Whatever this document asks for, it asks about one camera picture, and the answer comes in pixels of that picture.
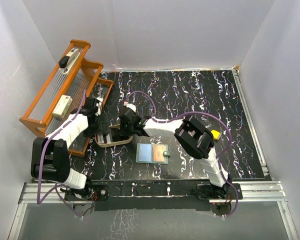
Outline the white card stack in tray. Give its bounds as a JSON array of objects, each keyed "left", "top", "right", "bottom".
[{"left": 96, "top": 133, "right": 112, "bottom": 145}]

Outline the orange wooden shelf rack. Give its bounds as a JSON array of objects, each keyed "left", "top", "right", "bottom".
[{"left": 19, "top": 39, "right": 115, "bottom": 158}]

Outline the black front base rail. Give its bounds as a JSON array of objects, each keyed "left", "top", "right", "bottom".
[{"left": 63, "top": 179, "right": 243, "bottom": 212}]

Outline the tan oval wooden tray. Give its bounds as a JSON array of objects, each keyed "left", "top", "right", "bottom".
[{"left": 95, "top": 124, "right": 133, "bottom": 148}]

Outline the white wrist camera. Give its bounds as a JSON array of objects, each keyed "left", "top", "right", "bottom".
[
  {"left": 95, "top": 97, "right": 104, "bottom": 116},
  {"left": 123, "top": 101, "right": 137, "bottom": 113}
]

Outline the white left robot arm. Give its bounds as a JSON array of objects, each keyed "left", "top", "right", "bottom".
[{"left": 30, "top": 97, "right": 109, "bottom": 200}]

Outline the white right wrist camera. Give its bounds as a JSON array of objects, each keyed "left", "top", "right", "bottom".
[{"left": 123, "top": 101, "right": 137, "bottom": 113}]

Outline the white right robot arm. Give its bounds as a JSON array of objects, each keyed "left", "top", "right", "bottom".
[{"left": 119, "top": 107, "right": 232, "bottom": 199}]

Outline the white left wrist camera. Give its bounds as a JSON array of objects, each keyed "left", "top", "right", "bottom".
[{"left": 95, "top": 97, "right": 104, "bottom": 116}]

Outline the black and white stapler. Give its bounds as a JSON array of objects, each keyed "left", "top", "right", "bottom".
[{"left": 58, "top": 47, "right": 81, "bottom": 75}]

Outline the mint green card holder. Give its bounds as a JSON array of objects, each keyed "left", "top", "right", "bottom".
[{"left": 136, "top": 143, "right": 171, "bottom": 165}]

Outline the yellow eraser block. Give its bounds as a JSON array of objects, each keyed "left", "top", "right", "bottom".
[{"left": 211, "top": 130, "right": 222, "bottom": 141}]

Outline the white small cardboard box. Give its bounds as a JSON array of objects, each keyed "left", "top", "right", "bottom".
[{"left": 52, "top": 95, "right": 73, "bottom": 119}]

